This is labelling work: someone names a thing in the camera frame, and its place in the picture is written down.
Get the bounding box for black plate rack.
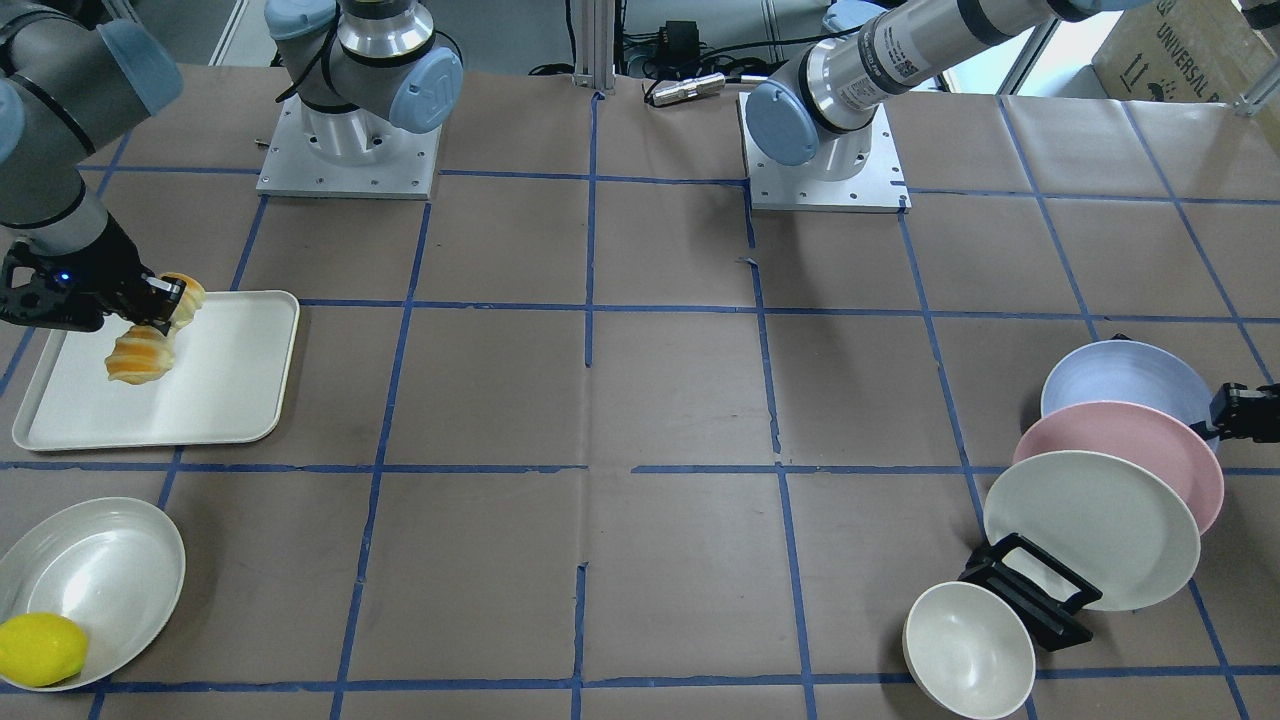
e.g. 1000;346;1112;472
957;533;1103;652

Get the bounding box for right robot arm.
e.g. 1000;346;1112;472
1;1;463;336

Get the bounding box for yellow lemon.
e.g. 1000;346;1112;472
1;612;90;688

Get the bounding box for blue plate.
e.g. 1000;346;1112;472
1039;340;1213;427

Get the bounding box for pink plate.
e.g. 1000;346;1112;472
1012;401;1225;534

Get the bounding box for white rectangular tray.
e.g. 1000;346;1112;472
12;290;301;454

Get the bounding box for cardboard box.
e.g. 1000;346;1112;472
1091;1;1277;104

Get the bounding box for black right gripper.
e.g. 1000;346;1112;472
1;215;187;333

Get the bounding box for small cream bowl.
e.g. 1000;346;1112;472
901;582;1036;719

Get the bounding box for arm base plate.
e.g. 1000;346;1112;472
739;92;911;213
256;97;442;200

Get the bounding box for white plate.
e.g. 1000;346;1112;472
984;450;1201;611

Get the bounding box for white shallow bowl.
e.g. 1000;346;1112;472
1;497;186;692

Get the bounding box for silver cylindrical connector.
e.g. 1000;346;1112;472
644;72;727;108

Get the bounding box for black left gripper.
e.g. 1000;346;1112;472
1210;383;1279;443

